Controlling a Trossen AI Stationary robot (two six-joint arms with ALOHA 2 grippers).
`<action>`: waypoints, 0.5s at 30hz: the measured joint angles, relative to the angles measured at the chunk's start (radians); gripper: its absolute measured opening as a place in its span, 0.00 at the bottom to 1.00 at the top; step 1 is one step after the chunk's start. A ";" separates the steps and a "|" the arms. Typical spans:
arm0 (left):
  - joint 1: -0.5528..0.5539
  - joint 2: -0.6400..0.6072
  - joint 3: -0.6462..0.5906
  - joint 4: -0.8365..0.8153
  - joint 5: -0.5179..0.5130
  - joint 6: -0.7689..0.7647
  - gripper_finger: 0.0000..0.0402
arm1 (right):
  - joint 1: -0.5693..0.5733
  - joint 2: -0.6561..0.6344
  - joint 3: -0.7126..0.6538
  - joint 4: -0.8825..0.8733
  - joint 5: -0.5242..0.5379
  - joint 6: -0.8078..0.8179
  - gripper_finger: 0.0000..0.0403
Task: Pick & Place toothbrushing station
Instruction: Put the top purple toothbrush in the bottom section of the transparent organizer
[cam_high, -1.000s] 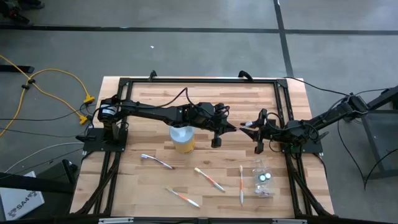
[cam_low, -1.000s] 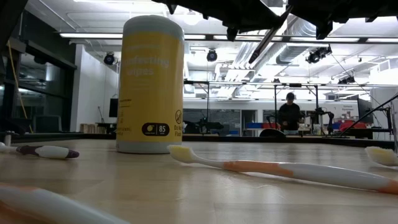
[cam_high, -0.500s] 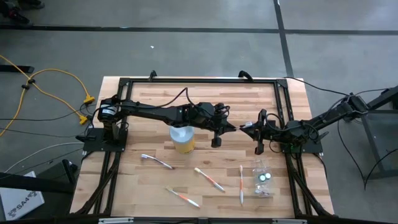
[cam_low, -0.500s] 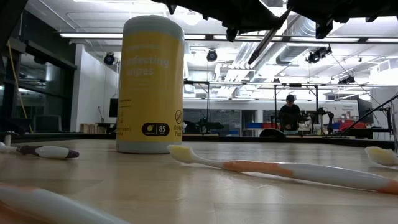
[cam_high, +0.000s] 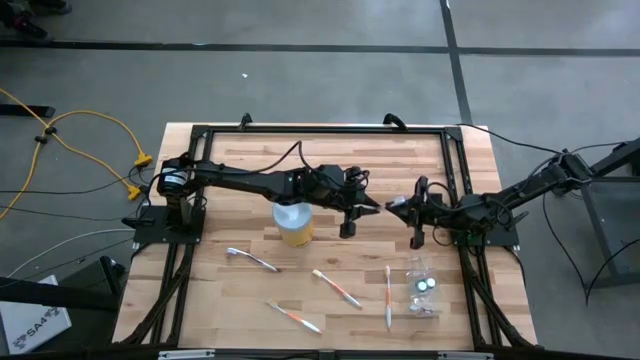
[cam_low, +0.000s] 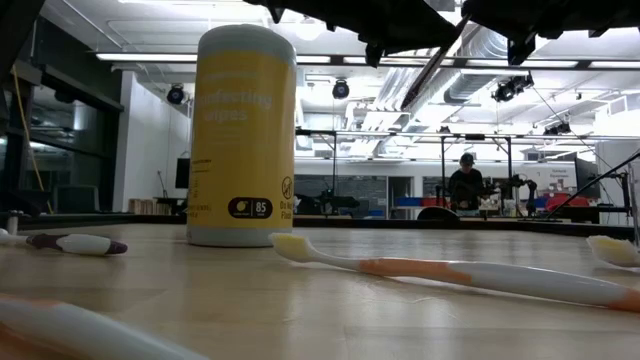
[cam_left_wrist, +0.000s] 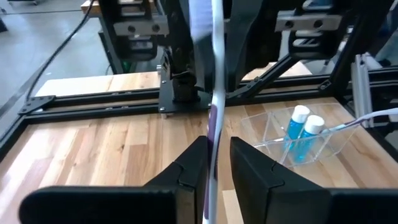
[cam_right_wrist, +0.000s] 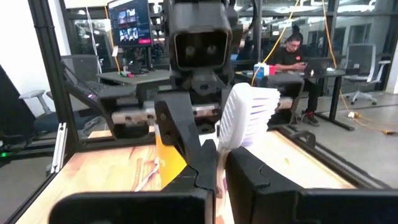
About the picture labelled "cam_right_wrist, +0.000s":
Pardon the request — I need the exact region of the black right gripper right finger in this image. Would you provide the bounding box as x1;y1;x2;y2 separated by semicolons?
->
225;146;301;224

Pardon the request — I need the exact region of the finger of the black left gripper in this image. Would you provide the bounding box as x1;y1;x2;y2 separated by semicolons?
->
154;91;203;163

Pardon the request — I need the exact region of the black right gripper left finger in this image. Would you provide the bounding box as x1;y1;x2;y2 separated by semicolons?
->
161;139;218;224

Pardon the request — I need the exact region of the purple white toothbrush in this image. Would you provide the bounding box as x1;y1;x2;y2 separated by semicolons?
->
215;82;281;200

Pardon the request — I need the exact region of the blurred foreground toothbrush handle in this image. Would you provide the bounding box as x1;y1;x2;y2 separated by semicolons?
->
134;161;160;192

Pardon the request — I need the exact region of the yellow cup with white lid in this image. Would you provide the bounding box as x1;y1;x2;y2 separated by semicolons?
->
154;124;188;190

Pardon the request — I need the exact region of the grey desk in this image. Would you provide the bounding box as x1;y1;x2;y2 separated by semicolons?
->
96;68;172;103

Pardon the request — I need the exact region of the white blue red carton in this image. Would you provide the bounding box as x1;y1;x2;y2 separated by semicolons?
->
252;62;277;79

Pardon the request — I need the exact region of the person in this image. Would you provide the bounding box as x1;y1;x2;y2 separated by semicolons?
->
273;24;324;128

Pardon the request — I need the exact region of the lit computer monitor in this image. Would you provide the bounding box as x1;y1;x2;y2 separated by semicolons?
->
107;0;153;48

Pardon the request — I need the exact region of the grey mesh chair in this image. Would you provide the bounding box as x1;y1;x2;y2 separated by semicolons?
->
60;54;101;83

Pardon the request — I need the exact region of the dark laptop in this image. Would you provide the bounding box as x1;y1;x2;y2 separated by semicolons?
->
303;57;332;75

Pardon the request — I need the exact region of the dark desk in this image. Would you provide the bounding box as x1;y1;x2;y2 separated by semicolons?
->
236;67;355;131

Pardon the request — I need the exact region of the white grey office chair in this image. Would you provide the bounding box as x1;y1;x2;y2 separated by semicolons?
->
341;43;391;106

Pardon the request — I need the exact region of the black office chair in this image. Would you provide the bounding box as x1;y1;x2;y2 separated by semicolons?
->
0;63;53;150

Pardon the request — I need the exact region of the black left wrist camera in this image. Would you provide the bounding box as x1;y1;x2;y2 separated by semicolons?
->
167;0;233;72

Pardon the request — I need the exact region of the yellow extension cord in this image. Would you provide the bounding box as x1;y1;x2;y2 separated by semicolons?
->
321;0;396;136
251;0;301;86

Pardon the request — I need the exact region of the aluminium profile bracket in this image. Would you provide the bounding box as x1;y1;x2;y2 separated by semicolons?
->
50;121;68;174

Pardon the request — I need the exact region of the black aluminium table frame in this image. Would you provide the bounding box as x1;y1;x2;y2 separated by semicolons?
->
6;0;392;224

